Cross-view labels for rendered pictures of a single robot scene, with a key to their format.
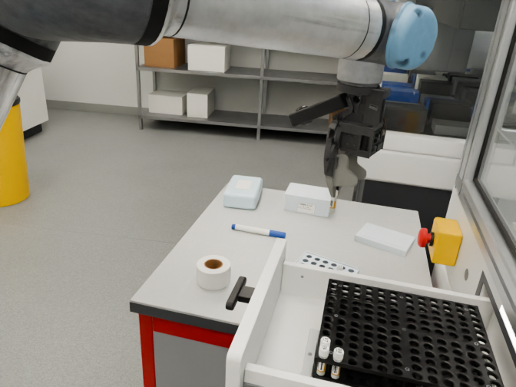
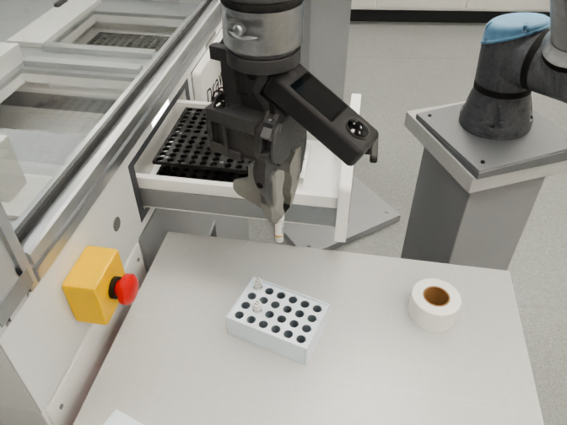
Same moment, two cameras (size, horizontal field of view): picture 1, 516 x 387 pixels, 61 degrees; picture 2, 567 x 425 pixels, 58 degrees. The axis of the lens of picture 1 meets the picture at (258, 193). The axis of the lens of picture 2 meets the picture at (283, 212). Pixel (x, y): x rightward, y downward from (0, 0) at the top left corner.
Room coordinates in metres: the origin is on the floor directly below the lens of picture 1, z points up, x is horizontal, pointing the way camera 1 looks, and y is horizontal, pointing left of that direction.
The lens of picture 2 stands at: (1.23, -0.17, 1.38)
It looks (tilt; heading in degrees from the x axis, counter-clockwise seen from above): 41 degrees down; 177
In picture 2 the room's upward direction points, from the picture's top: straight up
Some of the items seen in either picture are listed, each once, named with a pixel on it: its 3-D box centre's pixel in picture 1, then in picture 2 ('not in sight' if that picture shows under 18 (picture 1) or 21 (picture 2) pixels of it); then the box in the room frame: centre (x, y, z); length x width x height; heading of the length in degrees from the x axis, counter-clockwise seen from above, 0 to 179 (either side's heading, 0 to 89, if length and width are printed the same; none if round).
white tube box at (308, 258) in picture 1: (323, 276); (278, 318); (0.77, -0.15, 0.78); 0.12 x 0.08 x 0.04; 61
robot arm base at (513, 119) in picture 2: not in sight; (499, 101); (0.26, 0.35, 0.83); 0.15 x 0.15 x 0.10
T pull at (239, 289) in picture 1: (244, 294); (366, 147); (0.53, 0.01, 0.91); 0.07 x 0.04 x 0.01; 167
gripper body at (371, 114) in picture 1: (357, 119); (258, 101); (0.75, -0.16, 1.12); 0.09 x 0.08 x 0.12; 58
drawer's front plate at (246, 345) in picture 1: (260, 315); (348, 161); (0.52, -0.01, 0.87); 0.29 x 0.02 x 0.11; 167
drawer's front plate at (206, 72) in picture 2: not in sight; (217, 67); (0.15, -0.25, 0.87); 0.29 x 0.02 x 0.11; 167
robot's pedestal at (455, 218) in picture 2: not in sight; (455, 250); (0.26, 0.36, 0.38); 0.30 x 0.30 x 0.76; 15
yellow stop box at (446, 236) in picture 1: (442, 240); (99, 285); (0.78, -0.38, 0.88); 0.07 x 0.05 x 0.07; 167
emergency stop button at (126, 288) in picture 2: (425, 238); (123, 288); (0.79, -0.34, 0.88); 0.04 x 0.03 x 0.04; 167
